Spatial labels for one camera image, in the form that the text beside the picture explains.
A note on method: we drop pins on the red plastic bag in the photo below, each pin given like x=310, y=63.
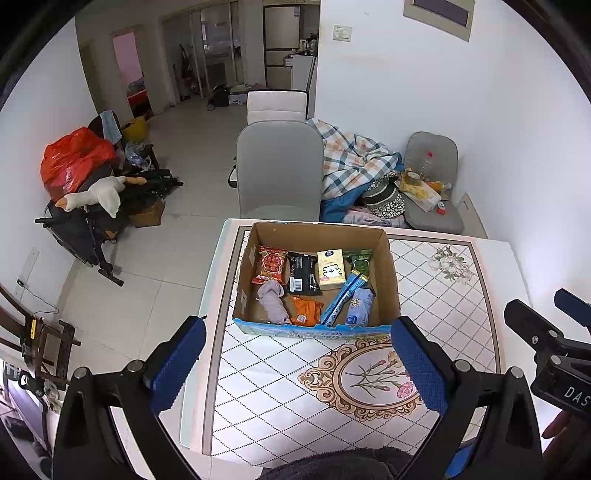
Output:
x=74, y=161

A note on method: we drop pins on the plaid blanket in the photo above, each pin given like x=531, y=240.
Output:
x=346, y=161

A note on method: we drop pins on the brown tape roll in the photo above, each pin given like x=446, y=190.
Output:
x=412, y=177

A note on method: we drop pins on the red snack packet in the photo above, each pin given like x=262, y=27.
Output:
x=271, y=265

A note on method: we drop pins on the light blue tissue pack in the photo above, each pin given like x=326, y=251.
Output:
x=362, y=310

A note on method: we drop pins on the yellow tissue pack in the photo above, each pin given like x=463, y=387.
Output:
x=331, y=272

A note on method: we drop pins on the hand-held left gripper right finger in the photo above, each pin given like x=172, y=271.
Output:
x=420, y=364

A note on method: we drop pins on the black snack packet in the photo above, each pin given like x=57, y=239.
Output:
x=302, y=274

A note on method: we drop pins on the black folded stroller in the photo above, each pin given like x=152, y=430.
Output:
x=78, y=235

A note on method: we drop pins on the green wet wipes pack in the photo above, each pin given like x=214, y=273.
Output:
x=359, y=263

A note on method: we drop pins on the yellow white plastic packet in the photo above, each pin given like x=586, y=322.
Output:
x=422, y=196

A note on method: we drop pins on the dark wooden chair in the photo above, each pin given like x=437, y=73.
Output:
x=51, y=350

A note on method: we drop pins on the floral table mat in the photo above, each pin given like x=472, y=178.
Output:
x=277, y=392

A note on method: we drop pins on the black bag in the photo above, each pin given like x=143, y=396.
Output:
x=219, y=98

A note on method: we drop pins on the white chair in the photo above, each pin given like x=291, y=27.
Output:
x=277, y=104

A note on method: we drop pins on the white goose plush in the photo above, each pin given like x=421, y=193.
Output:
x=101, y=196

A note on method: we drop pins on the clear plastic bottle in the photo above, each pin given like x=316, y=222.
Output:
x=427, y=164

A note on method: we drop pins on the white cabinet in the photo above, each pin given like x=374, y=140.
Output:
x=302, y=74

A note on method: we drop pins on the black patterned hat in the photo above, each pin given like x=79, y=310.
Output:
x=392, y=207

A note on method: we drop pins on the white wall switch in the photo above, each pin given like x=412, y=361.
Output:
x=343, y=33

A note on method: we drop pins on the tall refrigerator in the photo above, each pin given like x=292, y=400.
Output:
x=279, y=41

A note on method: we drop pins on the grey wall panel box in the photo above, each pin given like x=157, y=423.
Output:
x=438, y=18

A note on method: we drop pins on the small brown cardboard box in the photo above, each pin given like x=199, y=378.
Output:
x=147, y=214

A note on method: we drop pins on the light blue cloth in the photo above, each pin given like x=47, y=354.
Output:
x=110, y=124

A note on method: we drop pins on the grey chair with clutter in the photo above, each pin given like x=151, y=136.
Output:
x=436, y=147

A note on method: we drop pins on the white wall socket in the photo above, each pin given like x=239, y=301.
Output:
x=27, y=270

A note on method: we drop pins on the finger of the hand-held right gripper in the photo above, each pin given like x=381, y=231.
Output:
x=575, y=307
x=531, y=323

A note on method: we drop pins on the pink cloth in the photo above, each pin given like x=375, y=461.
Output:
x=364, y=217

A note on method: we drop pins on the grey cloth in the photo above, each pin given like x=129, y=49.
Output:
x=272, y=300

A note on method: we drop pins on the small orange packet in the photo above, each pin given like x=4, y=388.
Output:
x=438, y=185

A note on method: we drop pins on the grey padded chair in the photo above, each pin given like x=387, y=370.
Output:
x=277, y=170

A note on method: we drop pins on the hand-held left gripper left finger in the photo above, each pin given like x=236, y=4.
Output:
x=178, y=364

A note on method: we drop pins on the person's right hand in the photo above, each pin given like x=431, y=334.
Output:
x=561, y=424

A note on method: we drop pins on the white flat panel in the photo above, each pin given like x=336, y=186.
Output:
x=474, y=217

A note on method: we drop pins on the small red box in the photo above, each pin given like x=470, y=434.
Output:
x=441, y=208

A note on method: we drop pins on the dark striped hat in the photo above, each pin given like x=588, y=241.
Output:
x=378, y=194

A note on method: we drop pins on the orange snack packet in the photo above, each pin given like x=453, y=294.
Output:
x=307, y=311

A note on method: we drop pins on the long blue packet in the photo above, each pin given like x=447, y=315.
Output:
x=341, y=300

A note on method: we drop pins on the yellow bucket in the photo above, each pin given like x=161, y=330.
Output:
x=135, y=131

